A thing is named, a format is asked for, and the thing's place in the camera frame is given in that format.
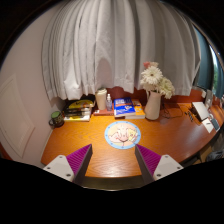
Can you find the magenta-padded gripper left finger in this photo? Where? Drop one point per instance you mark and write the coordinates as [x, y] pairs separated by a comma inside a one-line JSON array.
[[66, 166]]

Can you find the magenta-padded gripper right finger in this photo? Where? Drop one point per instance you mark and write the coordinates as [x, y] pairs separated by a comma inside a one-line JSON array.
[[159, 166]]

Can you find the round blue-rimmed mouse pad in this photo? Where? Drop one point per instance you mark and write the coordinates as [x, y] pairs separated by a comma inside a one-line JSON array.
[[134, 135]]

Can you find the dark green mug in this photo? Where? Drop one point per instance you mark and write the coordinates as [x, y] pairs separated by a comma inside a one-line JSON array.
[[57, 119]]

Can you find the white yellow cover book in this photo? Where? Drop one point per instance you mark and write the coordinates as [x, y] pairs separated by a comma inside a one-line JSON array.
[[76, 118]]

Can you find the dark spine book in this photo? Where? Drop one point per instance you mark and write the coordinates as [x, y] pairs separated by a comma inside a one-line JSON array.
[[76, 114]]

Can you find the orange cover book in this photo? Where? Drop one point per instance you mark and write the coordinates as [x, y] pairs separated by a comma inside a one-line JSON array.
[[140, 111]]

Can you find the white pitcher vase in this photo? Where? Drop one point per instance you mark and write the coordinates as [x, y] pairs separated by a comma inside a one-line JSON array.
[[152, 106]]

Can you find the white paper sheet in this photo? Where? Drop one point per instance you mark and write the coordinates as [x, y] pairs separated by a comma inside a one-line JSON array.
[[207, 125]]

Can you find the brown flat book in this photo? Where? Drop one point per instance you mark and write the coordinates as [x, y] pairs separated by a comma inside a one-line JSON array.
[[101, 112]]

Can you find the white flat device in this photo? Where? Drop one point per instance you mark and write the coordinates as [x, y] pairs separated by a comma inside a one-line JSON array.
[[201, 111]]

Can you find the blue cover book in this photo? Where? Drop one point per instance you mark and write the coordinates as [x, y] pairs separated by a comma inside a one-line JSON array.
[[123, 106]]

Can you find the clear spray bottle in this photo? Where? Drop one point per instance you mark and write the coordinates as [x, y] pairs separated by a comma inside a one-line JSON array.
[[109, 104]]

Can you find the beige lidded cup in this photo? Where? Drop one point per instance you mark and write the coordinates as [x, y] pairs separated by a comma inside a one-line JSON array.
[[101, 99]]

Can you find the white flower bouquet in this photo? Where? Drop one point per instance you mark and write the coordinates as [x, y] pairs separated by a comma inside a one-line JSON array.
[[152, 76]]

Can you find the window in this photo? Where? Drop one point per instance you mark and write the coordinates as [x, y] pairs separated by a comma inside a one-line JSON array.
[[217, 76]]

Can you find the dark teal curtain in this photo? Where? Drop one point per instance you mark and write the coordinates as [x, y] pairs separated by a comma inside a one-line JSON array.
[[204, 63]]

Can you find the white pleated curtain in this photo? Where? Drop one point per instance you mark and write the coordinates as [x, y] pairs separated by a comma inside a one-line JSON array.
[[116, 46]]

